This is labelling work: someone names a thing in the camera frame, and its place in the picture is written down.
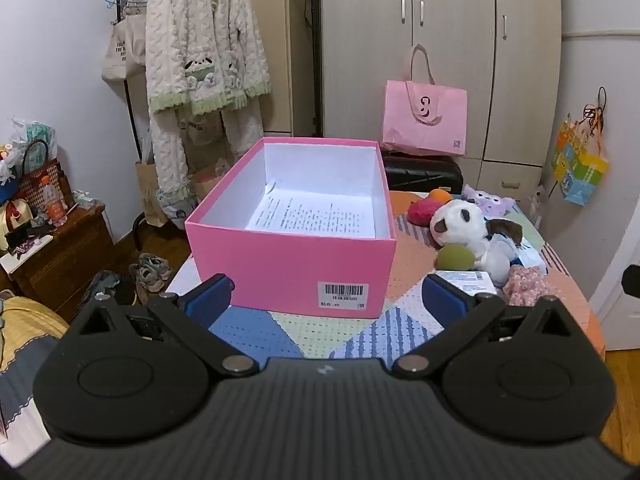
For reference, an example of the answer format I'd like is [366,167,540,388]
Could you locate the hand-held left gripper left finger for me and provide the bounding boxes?
[70,274,258,377]

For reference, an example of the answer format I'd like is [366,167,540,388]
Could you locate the white door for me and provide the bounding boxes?
[589,195,640,352]

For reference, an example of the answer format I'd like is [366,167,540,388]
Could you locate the pink floral scrunchie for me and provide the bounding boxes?
[501,265,558,307]

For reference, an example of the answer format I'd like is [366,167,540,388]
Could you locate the striped bed duvet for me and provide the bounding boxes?
[0,335,53,458]

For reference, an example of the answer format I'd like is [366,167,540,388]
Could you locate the white brown-eared plush toy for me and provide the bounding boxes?
[429,200,525,286]

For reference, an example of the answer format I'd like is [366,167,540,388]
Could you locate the hanging hair ties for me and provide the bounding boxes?
[582,86,608,132]

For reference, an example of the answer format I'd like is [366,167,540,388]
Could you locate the woven basket bag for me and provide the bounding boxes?
[17,139,76,211]

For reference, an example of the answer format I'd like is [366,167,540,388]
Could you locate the beige canvas tote bag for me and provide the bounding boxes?
[101,0,148,83]

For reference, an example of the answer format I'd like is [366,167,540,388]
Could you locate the green plush ball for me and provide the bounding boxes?
[436,243,476,272]

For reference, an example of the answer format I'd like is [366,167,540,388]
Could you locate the black suitcase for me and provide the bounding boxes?
[382,152,463,195]

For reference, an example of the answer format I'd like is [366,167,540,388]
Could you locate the pink cardboard box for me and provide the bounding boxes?
[185,136,398,319]

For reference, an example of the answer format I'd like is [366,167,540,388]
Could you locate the orange drink bottle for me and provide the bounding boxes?
[40,176,69,227]

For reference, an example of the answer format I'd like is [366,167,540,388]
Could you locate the yellow pillow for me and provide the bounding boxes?
[0,296,69,376]

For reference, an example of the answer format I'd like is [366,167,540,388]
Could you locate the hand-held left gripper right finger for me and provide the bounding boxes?
[392,274,581,377]

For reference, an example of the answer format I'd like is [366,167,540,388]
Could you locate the brown paper bag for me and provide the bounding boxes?
[190,159,234,206]
[135,145,171,227]

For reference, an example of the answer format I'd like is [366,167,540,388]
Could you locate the cream fleece pajama jacket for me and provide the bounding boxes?
[145,0,273,116]

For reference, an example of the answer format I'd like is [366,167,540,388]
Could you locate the black coat rack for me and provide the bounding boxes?
[115,0,151,253]

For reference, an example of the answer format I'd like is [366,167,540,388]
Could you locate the wooden nightstand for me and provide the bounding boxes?
[0,202,116,311]

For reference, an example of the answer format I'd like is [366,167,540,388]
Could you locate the beige wooden panel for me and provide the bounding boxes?
[235,0,294,136]

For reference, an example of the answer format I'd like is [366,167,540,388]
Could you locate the purple plush toy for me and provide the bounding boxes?
[461,184,516,218]

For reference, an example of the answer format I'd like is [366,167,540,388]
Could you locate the cream fleece pajama pants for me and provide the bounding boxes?
[148,95,263,231]

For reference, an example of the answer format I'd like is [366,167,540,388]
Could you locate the white green plastic bag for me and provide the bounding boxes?
[10,117,57,171]

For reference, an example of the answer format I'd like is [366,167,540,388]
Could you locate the patchwork blanket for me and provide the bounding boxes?
[165,190,606,361]

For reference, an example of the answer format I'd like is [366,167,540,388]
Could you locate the cream small handbag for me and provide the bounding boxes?
[0,199,36,241]

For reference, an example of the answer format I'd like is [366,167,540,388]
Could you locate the pink tote bag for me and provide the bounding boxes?
[381,44,468,157]

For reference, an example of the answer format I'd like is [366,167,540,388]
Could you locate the magenta fuzzy plush ball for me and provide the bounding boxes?
[406,197,443,226]

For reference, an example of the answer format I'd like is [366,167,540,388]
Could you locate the white blue tissue packet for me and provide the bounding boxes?
[510,239,547,268]
[434,270,498,301]

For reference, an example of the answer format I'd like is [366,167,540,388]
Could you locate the colourful paper gift bag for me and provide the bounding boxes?
[554,115,610,207]

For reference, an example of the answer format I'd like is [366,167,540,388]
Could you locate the beige wardrobe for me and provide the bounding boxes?
[320,0,563,196]

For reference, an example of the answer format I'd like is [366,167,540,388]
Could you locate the printed paper sheet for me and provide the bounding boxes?
[245,192,376,239]

